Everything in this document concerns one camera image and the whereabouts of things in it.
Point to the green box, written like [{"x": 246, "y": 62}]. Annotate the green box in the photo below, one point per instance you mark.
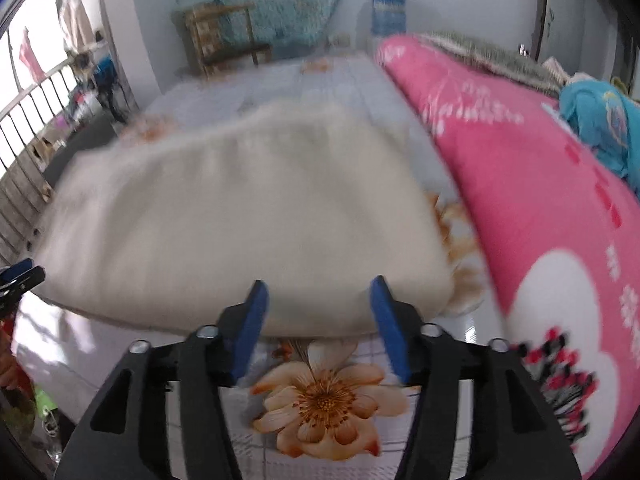
[{"x": 42, "y": 397}]

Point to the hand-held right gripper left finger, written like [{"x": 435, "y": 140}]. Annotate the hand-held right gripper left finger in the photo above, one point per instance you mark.
[{"x": 250, "y": 332}]

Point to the grey floral bed sheet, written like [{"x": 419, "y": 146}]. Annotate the grey floral bed sheet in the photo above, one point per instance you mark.
[{"x": 320, "y": 410}]

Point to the wooden chair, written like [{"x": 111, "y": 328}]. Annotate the wooden chair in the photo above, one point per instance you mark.
[{"x": 225, "y": 45}]

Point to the blue water dispenser bottle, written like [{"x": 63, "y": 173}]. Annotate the blue water dispenser bottle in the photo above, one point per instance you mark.
[{"x": 388, "y": 12}]

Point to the pile of bags and clothes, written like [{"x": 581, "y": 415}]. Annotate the pile of bags and clothes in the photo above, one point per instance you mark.
[{"x": 107, "y": 75}]

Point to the blue cartoon print blanket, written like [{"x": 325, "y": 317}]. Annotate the blue cartoon print blanket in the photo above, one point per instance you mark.
[{"x": 600, "y": 125}]

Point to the white water dispenser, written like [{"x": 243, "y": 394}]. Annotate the white water dispenser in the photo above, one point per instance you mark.
[{"x": 379, "y": 42}]

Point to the pink hanging garment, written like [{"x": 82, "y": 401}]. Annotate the pink hanging garment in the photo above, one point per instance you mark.
[{"x": 30, "y": 57}]

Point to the brown wooden door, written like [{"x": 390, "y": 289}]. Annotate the brown wooden door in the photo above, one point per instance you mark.
[{"x": 541, "y": 10}]

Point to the pink floral blanket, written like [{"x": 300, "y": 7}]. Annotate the pink floral blanket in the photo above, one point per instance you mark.
[{"x": 525, "y": 185}]

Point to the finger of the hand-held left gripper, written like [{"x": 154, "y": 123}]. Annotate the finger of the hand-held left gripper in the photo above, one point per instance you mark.
[
  {"x": 17, "y": 271},
  {"x": 10, "y": 302}
]

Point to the green cloth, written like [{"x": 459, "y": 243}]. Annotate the green cloth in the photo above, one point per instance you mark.
[{"x": 621, "y": 86}]

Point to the grey patterned quilt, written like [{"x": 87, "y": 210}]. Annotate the grey patterned quilt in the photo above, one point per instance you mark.
[{"x": 495, "y": 60}]

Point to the beige hanging garment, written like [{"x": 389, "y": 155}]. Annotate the beige hanging garment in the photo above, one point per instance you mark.
[{"x": 75, "y": 22}]

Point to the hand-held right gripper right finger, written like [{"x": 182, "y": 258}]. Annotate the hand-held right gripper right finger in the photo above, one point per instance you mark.
[{"x": 390, "y": 332}]

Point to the beige zip jacket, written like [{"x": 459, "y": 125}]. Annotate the beige zip jacket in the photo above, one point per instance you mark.
[{"x": 240, "y": 210}]

